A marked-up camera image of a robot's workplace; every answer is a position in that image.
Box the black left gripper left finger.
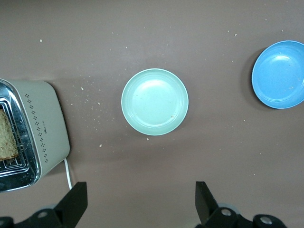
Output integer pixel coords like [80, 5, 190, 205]
[14, 181, 88, 228]

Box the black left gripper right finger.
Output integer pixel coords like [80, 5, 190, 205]
[195, 181, 254, 228]

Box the brown bread slice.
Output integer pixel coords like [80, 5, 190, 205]
[0, 108, 19, 162]

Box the green plate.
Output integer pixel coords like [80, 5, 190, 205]
[121, 68, 190, 136]

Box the blue plate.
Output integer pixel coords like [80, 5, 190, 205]
[251, 40, 304, 110]

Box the beige chrome toaster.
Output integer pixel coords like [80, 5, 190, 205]
[0, 79, 71, 193]

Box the white toaster power cable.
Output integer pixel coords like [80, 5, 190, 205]
[63, 158, 73, 190]

